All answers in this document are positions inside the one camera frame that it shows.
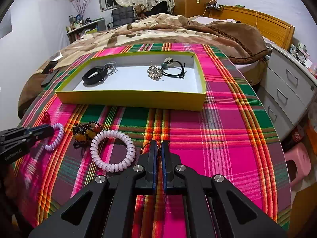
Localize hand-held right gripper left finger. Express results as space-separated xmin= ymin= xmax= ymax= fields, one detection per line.
xmin=28 ymin=140 xmax=159 ymax=238

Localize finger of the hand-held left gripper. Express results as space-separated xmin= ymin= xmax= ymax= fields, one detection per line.
xmin=5 ymin=125 xmax=54 ymax=140
xmin=0 ymin=136 xmax=38 ymax=152

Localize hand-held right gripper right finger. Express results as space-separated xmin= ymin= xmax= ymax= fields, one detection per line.
xmin=161 ymin=140 xmax=288 ymax=238

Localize gold ring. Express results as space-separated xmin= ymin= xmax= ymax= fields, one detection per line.
xmin=141 ymin=142 xmax=162 ymax=155

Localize purple spiral hair tie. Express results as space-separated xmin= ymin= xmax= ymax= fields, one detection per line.
xmin=44 ymin=123 xmax=65 ymax=152

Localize brown beaded bracelet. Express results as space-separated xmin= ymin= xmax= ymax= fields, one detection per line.
xmin=72 ymin=121 xmax=104 ymax=147

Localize pink spiral hair tie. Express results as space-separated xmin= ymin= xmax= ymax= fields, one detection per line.
xmin=90 ymin=130 xmax=136 ymax=172

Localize yellow cardboard box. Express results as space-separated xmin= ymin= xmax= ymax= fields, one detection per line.
xmin=55 ymin=50 xmax=207 ymax=112

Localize black wristband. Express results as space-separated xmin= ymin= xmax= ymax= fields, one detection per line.
xmin=82 ymin=65 xmax=109 ymax=86

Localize grey cord hair tie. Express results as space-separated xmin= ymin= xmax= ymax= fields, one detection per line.
xmin=104 ymin=61 xmax=119 ymax=74

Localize black hair tie with bead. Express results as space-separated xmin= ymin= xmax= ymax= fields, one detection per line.
xmin=160 ymin=58 xmax=187 ymax=79

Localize pink green plaid tablecloth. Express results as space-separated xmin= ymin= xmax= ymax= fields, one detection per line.
xmin=13 ymin=43 xmax=291 ymax=238

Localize black phone with red charm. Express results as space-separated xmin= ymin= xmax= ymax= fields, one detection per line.
xmin=41 ymin=61 xmax=58 ymax=75

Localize white cluttered shelf desk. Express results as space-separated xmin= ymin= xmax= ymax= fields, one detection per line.
xmin=66 ymin=17 xmax=106 ymax=42

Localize purple decorative branches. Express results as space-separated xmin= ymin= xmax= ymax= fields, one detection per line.
xmin=74 ymin=0 xmax=92 ymax=18

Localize brown patterned blanket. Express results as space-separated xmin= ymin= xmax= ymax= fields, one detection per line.
xmin=18 ymin=13 xmax=271 ymax=118

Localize pink plastic stool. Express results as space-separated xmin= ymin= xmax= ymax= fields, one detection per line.
xmin=284 ymin=142 xmax=311 ymax=189

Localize black chair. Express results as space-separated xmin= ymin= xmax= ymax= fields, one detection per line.
xmin=106 ymin=6 xmax=136 ymax=29

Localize white nightstand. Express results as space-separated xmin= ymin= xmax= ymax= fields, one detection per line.
xmin=258 ymin=45 xmax=317 ymax=139

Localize white pillow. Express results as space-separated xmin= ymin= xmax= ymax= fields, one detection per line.
xmin=188 ymin=15 xmax=211 ymax=25

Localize orange box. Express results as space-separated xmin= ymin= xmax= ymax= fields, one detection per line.
xmin=306 ymin=121 xmax=317 ymax=142

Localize brown teddy bear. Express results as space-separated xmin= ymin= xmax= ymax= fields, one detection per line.
xmin=134 ymin=4 xmax=146 ymax=19

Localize black clothing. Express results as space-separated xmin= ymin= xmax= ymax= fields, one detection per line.
xmin=145 ymin=1 xmax=169 ymax=17

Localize power strip with plugs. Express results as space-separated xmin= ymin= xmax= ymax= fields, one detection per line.
xmin=204 ymin=1 xmax=224 ymax=12

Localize wooden headboard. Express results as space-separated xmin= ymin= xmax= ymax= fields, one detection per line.
xmin=208 ymin=5 xmax=296 ymax=51

